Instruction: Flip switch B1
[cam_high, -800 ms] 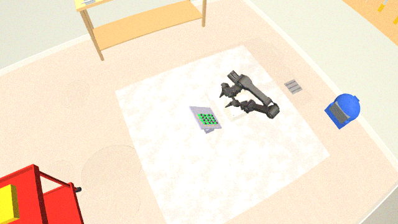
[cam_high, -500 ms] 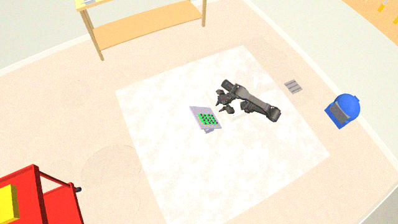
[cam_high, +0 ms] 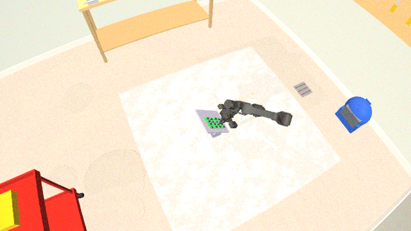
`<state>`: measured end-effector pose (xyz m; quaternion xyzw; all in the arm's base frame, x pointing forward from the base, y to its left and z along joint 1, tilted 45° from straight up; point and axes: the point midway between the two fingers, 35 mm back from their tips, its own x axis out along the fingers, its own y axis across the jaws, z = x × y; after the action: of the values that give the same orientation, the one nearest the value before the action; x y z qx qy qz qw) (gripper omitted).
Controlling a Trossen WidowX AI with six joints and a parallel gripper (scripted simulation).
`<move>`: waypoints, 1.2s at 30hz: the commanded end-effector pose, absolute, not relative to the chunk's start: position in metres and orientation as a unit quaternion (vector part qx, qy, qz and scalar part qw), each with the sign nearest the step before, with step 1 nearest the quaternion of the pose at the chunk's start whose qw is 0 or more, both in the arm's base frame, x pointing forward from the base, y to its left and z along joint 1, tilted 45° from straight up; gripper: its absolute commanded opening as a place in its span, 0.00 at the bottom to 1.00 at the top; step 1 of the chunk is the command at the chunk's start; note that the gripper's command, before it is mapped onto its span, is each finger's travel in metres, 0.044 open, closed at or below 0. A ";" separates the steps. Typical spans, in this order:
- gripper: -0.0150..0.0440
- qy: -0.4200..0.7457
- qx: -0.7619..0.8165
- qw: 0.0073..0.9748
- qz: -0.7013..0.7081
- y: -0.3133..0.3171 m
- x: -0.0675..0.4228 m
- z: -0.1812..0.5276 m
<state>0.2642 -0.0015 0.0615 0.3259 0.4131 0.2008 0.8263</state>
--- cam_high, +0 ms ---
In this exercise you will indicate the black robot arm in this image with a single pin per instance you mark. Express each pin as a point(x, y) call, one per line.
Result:
point(281, 118)

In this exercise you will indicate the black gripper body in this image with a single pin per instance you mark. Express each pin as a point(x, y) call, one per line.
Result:
point(232, 123)

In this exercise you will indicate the grey switch panel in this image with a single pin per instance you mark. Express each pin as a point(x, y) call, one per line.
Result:
point(210, 120)

